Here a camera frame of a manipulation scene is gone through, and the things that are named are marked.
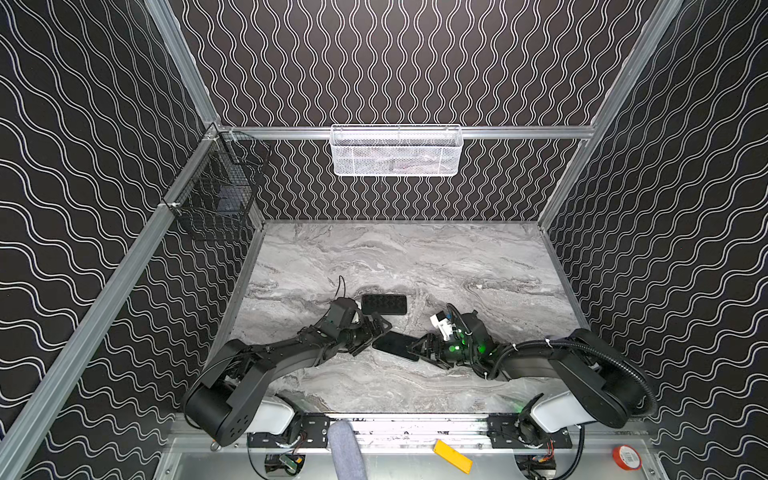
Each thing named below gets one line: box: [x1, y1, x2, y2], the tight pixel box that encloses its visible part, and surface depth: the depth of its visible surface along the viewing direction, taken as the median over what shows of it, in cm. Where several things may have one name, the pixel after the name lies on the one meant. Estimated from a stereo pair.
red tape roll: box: [612, 445, 643, 471], surface depth 71 cm
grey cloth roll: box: [328, 420, 368, 480], surface depth 71 cm
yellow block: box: [433, 439, 473, 474], surface depth 72 cm
